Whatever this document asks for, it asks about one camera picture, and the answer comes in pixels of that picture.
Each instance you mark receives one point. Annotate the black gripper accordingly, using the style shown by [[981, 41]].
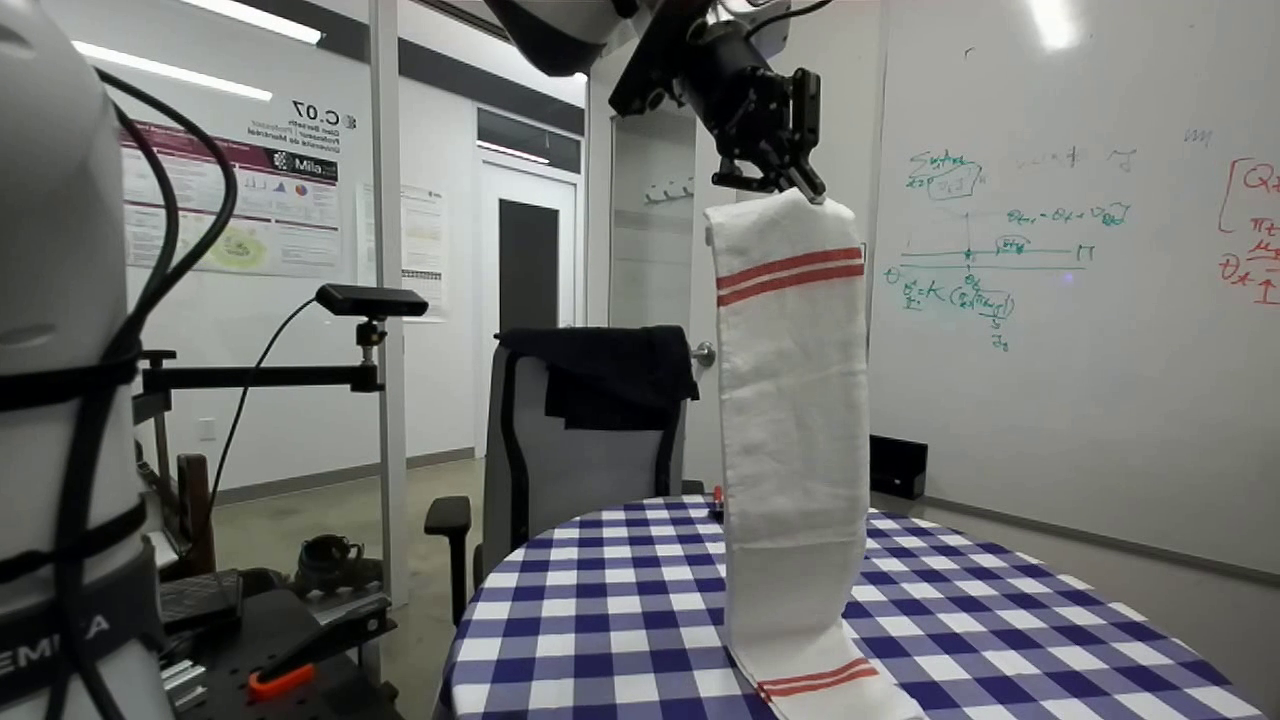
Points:
[[746, 101]]

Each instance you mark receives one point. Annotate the white towel with red stripes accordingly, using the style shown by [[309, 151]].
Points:
[[787, 401]]

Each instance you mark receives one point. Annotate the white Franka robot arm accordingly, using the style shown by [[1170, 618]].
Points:
[[53, 264]]

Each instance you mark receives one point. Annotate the dark doorway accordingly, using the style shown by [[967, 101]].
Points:
[[529, 264]]

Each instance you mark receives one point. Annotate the black jacket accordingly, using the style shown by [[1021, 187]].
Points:
[[601, 372]]

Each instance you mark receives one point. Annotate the grey mesh office chair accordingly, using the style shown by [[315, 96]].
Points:
[[585, 464]]

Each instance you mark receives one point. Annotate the white paper notice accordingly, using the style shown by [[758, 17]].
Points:
[[427, 234]]

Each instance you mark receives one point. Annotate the grey vertical pole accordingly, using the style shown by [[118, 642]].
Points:
[[384, 464]]

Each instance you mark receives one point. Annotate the blue white checkered tablecloth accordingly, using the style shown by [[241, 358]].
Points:
[[1003, 625]]

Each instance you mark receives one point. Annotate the ceiling light strip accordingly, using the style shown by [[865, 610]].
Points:
[[252, 23]]

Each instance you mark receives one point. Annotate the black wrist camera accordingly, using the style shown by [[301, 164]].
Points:
[[806, 106]]

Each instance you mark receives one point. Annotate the wall whiteboard with writing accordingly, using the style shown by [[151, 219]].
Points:
[[1094, 401]]

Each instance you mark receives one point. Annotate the black stereo camera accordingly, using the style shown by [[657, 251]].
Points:
[[371, 300]]

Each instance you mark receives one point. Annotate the wall poster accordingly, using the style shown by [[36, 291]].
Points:
[[295, 201]]

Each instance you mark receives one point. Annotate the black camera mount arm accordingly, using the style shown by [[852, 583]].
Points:
[[265, 377]]

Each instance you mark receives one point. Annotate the brown wooden post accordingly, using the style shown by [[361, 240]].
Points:
[[194, 514]]

